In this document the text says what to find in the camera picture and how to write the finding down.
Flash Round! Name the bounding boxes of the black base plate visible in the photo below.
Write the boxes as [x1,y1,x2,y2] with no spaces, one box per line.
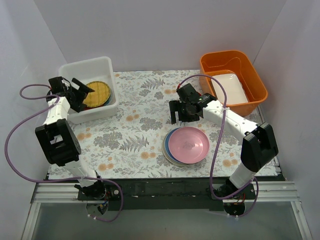
[44,174,286,211]

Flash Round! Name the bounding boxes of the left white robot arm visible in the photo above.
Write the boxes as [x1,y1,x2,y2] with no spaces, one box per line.
[35,76,107,200]

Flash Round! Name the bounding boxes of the orange plastic bin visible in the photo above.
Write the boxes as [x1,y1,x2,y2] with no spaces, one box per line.
[199,50,268,117]

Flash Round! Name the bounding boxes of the white rectangular plate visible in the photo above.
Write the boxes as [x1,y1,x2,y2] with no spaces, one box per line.
[211,73,248,105]

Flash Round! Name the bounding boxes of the floral table mat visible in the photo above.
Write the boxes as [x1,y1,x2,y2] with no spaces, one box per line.
[71,70,241,179]

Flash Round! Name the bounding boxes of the pink round plate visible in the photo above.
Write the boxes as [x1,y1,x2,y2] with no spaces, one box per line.
[167,126,210,165]

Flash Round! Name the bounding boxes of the red gold rimmed plate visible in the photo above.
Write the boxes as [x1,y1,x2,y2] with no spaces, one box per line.
[83,107,94,111]

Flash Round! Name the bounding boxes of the yellow woven round plate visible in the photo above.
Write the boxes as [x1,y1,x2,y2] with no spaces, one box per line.
[83,81,111,108]

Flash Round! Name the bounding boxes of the white translucent plastic bin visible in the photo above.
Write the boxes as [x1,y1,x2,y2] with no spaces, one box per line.
[58,56,120,124]

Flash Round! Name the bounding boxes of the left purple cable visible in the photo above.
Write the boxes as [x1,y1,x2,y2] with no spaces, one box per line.
[4,84,125,223]

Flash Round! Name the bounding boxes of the aluminium rail frame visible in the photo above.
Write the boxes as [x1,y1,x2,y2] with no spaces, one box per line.
[21,181,312,240]

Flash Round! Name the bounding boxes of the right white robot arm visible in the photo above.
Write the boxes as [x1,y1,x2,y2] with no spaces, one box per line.
[169,83,279,200]

